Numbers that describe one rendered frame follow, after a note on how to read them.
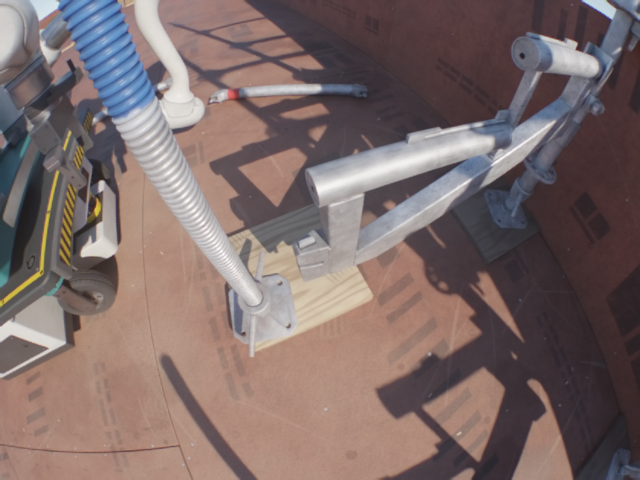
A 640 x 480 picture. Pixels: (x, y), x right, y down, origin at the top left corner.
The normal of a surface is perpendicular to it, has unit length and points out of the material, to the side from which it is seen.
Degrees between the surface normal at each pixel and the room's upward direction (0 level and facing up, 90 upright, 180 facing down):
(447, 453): 0
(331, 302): 0
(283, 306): 0
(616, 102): 90
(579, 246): 90
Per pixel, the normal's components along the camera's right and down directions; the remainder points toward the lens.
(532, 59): -0.93, 0.35
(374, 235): -0.47, -0.26
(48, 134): 0.47, 0.76
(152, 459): 0.00, -0.49
